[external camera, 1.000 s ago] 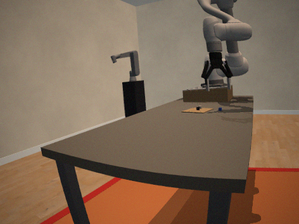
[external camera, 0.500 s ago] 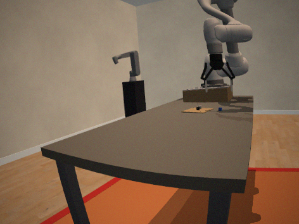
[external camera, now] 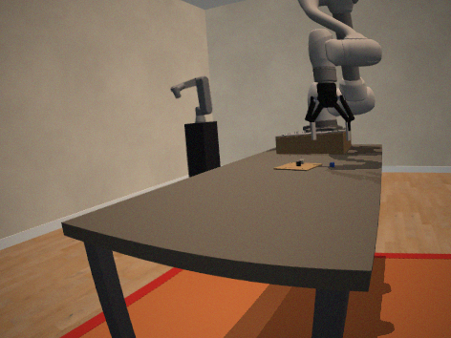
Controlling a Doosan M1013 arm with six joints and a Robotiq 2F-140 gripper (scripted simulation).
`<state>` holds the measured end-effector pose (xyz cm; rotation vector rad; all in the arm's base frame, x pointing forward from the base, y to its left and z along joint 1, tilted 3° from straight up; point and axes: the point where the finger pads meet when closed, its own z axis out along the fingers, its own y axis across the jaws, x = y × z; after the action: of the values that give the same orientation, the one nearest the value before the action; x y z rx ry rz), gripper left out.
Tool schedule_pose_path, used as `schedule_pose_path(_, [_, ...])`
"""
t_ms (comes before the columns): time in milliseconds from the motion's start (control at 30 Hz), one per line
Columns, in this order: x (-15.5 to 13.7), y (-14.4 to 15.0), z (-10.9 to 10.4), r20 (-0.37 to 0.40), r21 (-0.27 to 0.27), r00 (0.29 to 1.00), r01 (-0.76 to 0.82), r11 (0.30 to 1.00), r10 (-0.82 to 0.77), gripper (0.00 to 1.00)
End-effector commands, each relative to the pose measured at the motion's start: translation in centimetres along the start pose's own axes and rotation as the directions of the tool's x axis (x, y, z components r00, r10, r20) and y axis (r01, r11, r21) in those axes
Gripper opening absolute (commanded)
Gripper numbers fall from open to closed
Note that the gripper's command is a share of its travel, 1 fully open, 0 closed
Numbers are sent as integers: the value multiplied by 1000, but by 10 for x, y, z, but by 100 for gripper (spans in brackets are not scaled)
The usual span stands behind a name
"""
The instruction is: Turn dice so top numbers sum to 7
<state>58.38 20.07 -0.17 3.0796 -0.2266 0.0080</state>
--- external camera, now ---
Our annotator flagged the orange flat mat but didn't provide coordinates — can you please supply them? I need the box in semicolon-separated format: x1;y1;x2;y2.
273;162;322;171

